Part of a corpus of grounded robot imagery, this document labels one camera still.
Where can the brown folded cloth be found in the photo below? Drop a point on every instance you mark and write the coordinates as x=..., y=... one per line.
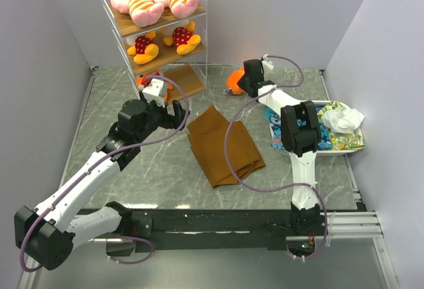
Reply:
x=223, y=154

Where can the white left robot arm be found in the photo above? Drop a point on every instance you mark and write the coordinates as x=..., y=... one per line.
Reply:
x=48, y=233

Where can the blue patterned cloth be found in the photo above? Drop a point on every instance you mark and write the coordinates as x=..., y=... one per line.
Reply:
x=275, y=128

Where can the white wire wooden shelf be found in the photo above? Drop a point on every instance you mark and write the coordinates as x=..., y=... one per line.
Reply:
x=189, y=71

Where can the orange goldfish plush toy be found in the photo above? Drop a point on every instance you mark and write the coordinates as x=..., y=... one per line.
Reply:
x=232, y=87

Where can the floral yellow green cloth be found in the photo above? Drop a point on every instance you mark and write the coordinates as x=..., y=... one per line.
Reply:
x=340, y=127

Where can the white laundry tray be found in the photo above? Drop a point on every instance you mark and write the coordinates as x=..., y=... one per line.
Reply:
x=344, y=150

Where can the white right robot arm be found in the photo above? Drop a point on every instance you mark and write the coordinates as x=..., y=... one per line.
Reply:
x=300, y=136

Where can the orange shark plush toy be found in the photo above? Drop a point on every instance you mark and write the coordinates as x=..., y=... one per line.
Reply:
x=144, y=80

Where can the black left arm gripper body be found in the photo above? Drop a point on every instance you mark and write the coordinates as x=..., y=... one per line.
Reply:
x=158, y=116

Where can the yellow frog plush polka dress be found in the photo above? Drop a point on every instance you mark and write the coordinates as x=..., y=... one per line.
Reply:
x=143, y=48

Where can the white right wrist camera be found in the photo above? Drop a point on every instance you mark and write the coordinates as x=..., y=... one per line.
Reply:
x=267, y=64

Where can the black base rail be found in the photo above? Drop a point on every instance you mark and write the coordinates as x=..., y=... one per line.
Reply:
x=190, y=229

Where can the white crumpled cloth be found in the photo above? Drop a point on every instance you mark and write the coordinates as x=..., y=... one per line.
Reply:
x=343, y=121

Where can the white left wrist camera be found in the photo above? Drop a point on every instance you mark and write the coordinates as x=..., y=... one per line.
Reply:
x=156, y=92

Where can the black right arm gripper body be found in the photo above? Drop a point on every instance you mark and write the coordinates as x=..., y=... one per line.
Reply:
x=244, y=83

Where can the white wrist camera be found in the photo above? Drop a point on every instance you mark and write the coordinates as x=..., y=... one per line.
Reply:
x=267, y=64
x=156, y=92

